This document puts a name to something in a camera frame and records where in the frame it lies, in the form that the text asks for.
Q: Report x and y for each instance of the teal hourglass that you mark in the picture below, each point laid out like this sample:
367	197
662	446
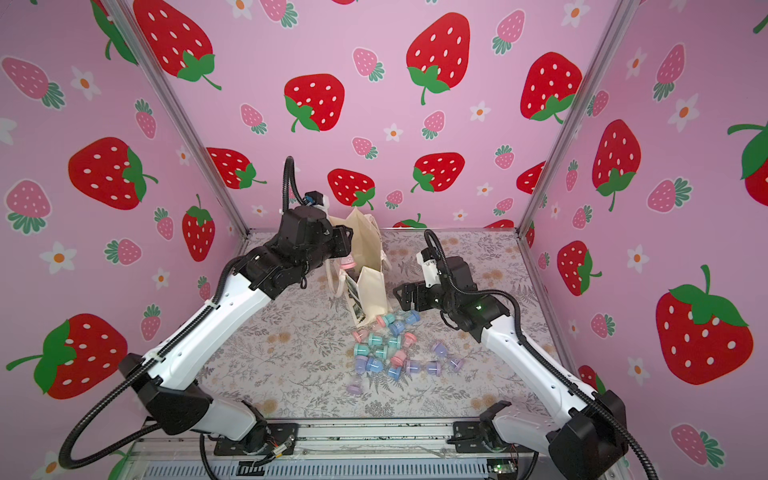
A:
361	350

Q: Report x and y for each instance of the left aluminium corner post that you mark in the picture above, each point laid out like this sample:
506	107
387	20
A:
128	27

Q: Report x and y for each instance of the blue hourglass front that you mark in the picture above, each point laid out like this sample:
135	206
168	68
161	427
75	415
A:
395	373

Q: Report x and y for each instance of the aluminium corner frame post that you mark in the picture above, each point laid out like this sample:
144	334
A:
611	40

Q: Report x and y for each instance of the pink hourglass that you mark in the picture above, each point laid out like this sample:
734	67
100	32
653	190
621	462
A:
348	263

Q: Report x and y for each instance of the purple hourglass right cluster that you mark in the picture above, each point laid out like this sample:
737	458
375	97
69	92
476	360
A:
454	362

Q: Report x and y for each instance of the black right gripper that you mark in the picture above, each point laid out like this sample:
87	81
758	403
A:
409	295

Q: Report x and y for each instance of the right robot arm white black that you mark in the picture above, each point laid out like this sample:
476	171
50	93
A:
582	434

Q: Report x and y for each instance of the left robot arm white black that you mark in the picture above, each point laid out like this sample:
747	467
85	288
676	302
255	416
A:
166	383

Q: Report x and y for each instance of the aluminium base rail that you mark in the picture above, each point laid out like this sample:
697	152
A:
385	448

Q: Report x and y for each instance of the canvas tote bag floral print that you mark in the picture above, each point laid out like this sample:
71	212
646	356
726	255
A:
362	287

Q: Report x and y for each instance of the blue hourglass number thirty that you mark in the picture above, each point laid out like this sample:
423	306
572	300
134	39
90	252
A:
374	365

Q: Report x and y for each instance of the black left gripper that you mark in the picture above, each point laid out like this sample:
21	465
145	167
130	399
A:
341	244

